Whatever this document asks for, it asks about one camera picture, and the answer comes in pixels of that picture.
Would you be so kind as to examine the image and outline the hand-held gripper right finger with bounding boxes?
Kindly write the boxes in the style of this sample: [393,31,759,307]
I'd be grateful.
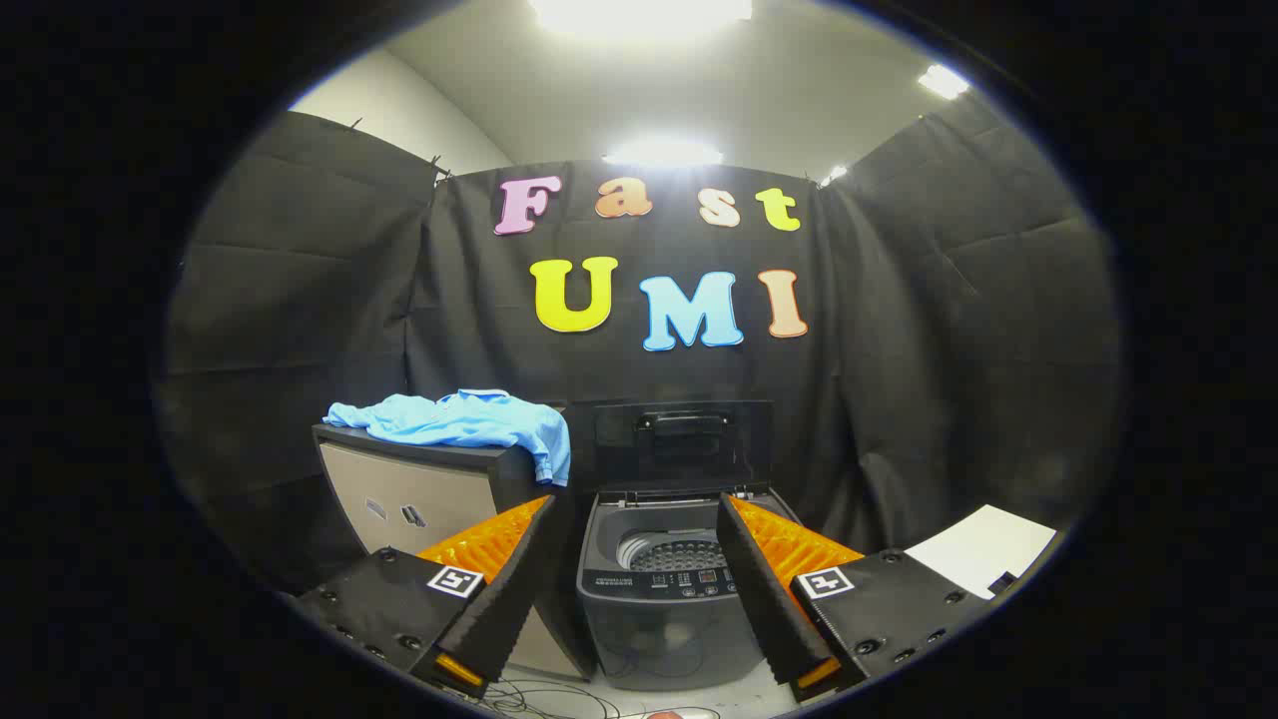
[717,492,999,703]

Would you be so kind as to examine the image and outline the light blue polo shirt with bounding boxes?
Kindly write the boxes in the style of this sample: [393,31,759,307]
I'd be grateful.
[322,389,572,487]

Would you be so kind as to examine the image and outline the dark grey cabinet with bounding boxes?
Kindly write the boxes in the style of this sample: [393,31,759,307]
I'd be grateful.
[313,424,600,682]

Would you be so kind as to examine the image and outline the thin floor cables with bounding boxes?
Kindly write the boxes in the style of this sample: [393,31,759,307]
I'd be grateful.
[479,677,722,719]

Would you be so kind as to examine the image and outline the dark glass washing machine lid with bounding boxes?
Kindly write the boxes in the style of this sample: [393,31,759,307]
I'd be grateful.
[574,399,775,497]

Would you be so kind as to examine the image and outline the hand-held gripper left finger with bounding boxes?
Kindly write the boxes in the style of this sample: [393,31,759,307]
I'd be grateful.
[295,494,557,700]

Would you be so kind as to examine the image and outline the white flat board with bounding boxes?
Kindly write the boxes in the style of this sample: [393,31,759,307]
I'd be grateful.
[904,504,1059,600]

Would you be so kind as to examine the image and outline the dark grey washing machine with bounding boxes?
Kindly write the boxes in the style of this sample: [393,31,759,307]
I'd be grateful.
[576,487,802,692]

